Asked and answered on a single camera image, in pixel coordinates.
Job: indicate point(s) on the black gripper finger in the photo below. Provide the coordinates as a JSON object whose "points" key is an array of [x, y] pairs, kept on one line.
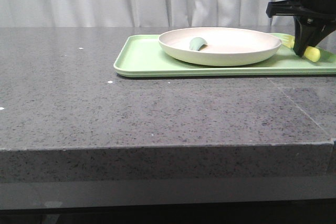
{"points": [[308, 32]]}

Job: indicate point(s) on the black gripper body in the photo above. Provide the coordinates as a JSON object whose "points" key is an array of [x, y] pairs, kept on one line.
{"points": [[310, 12]]}

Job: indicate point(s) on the yellow plastic fork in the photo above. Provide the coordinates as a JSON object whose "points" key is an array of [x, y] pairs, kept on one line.
{"points": [[311, 53]]}

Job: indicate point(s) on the beige round plate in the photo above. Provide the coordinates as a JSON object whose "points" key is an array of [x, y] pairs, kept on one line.
{"points": [[225, 47]]}

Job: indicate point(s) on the green plastic spoon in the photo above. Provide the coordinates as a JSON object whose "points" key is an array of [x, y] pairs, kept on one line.
{"points": [[197, 43]]}

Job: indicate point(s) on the light green serving tray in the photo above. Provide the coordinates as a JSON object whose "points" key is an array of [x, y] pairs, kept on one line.
{"points": [[142, 57]]}

